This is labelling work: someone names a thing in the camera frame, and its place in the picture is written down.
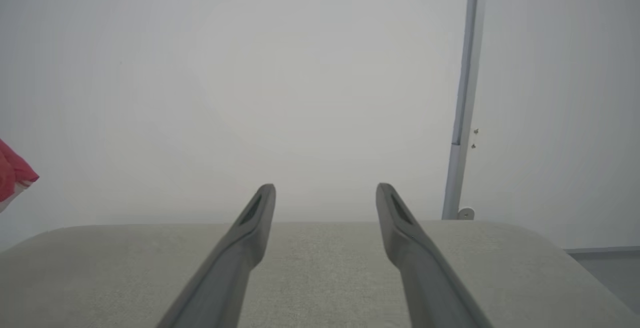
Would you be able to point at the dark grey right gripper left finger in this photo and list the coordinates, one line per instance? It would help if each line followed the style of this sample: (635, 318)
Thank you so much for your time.
(235, 263)

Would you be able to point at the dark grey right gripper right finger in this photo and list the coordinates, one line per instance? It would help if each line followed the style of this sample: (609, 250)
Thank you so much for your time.
(420, 273)

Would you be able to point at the red Bulls 23 jersey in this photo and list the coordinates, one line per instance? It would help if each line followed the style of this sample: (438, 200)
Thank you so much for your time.
(12, 173)

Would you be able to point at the round metal pole bracket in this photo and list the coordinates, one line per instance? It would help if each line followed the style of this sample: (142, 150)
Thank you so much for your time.
(466, 213)

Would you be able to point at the dark wall baseboard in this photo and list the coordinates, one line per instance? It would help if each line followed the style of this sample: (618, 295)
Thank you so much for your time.
(605, 251)

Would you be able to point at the grey metal wall pole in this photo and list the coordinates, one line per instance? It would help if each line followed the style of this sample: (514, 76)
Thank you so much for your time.
(467, 68)

